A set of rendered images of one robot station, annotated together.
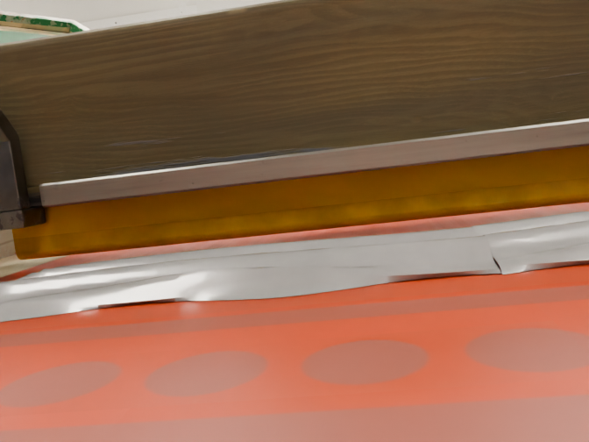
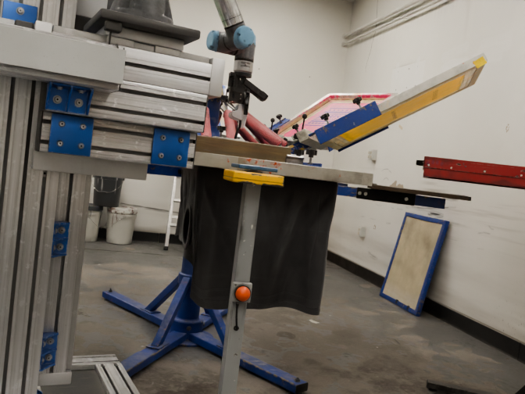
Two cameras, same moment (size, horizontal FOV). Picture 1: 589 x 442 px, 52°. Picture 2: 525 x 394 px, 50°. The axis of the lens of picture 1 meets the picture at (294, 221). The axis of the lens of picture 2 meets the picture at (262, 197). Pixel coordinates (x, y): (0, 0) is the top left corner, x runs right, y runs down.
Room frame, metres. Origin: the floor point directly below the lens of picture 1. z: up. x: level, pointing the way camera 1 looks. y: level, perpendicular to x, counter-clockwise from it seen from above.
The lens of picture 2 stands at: (-1.83, 0.67, 0.97)
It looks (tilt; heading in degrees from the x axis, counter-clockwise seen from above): 3 degrees down; 338
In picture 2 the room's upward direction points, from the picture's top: 7 degrees clockwise
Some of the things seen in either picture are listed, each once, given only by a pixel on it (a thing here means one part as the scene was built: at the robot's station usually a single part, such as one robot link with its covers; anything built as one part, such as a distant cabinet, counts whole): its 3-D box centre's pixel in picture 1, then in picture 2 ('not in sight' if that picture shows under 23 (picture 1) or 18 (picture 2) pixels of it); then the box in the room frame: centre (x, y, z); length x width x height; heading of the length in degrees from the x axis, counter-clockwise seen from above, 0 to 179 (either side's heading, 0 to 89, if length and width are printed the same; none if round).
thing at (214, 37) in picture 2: not in sight; (224, 41); (0.24, 0.05, 1.41); 0.11 x 0.11 x 0.08; 10
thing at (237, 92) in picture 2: not in sight; (239, 88); (0.27, -0.04, 1.26); 0.09 x 0.08 x 0.12; 83
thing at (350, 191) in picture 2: not in sight; (327, 187); (0.70, -0.71, 0.91); 1.34 x 0.40 x 0.08; 52
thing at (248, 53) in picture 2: not in sight; (244, 47); (0.27, -0.04, 1.42); 0.09 x 0.08 x 0.11; 100
